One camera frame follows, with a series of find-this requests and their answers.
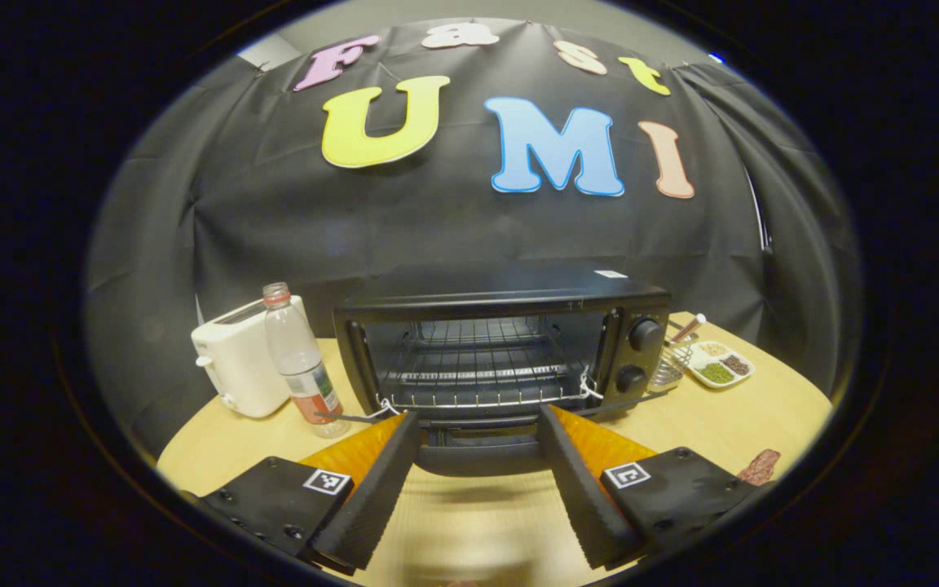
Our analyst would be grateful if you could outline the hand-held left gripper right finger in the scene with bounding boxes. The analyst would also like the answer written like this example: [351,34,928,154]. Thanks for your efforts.
[536,404,764,572]

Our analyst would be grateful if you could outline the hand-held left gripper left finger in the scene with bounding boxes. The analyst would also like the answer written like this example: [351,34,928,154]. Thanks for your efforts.
[196,412,423,576]

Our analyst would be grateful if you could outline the red meat slice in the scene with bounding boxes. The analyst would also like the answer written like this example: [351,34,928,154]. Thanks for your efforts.
[736,448,782,488]

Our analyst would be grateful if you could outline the black electric oven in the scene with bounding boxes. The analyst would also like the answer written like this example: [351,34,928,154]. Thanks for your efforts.
[333,261,672,478]

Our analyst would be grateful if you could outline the clear plastic bottle red label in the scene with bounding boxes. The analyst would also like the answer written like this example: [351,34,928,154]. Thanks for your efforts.
[262,282,350,439]

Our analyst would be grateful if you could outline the white toaster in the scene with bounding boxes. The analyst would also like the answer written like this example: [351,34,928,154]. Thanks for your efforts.
[191,295,307,419]

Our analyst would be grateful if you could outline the white divided dish of beans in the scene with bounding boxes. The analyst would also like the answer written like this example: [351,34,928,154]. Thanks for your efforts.
[686,340,756,390]

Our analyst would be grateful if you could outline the black backdrop cloth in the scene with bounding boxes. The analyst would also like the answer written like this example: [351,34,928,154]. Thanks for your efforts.
[86,18,862,457]

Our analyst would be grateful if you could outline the metal wire holder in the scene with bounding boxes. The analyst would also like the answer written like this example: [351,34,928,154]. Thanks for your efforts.
[647,326,694,392]

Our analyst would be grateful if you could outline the brown handled utensil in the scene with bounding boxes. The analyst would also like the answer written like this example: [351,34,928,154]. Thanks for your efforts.
[665,314,707,347]

